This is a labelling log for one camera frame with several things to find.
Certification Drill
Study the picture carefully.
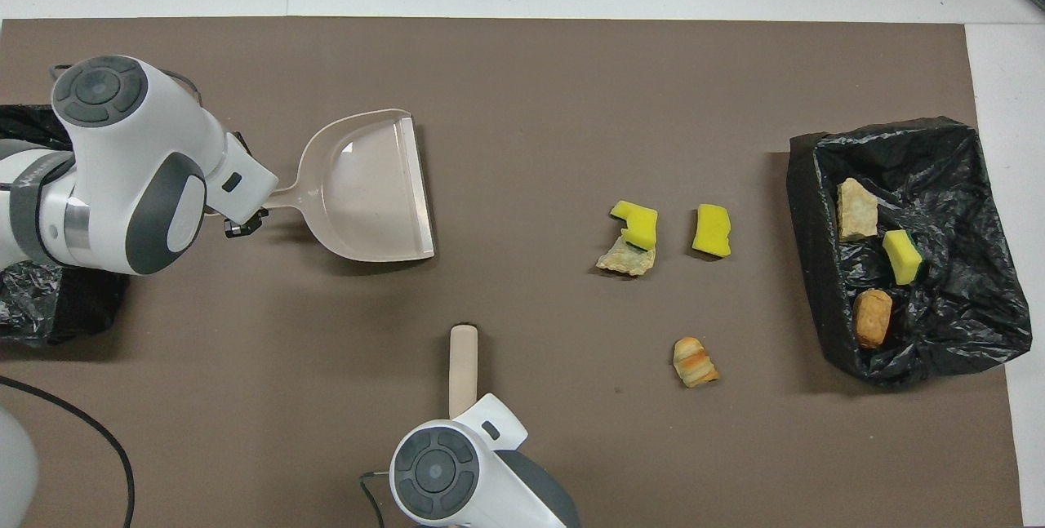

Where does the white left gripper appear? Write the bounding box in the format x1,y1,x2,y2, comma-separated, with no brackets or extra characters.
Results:
204,132,280,239

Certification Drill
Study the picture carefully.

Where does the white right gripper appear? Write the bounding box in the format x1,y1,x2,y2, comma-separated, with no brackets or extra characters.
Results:
461,393,530,452

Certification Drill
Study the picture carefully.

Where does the beige brush with black bristles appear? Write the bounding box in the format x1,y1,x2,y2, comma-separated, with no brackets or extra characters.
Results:
449,324,478,419

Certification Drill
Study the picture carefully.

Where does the beige plastic dustpan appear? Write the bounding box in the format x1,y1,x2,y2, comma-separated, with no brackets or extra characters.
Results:
261,109,436,263

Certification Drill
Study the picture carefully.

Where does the pale crusty bread chunk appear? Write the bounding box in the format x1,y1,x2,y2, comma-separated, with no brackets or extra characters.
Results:
596,236,656,277

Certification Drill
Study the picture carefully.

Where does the small striped croissant piece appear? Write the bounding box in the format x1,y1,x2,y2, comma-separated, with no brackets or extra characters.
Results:
673,336,721,388

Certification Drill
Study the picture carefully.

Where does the notched yellow sponge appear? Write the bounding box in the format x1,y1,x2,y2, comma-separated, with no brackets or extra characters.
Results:
610,200,659,251

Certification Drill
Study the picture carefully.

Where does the rectangular yellow sponge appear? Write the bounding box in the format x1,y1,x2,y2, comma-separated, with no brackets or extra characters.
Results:
692,203,732,258

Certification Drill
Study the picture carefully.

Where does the brown bread roll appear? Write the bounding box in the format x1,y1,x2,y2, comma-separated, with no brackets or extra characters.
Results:
853,289,894,349

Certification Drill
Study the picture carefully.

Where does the large striped croissant piece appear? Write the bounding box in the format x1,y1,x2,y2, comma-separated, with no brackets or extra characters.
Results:
837,178,880,242

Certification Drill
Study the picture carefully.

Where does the yellow sponge wedge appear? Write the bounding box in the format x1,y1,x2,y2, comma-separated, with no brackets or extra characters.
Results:
882,229,925,286

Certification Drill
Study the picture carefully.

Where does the black bag-lined bin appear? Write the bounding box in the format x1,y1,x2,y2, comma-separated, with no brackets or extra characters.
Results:
787,115,1034,388
0,104,131,347

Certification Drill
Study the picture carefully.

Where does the brown table mat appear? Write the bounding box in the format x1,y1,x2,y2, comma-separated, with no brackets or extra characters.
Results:
0,16,1025,528

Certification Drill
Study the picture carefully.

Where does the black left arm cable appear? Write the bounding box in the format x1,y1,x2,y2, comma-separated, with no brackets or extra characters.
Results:
0,375,136,528

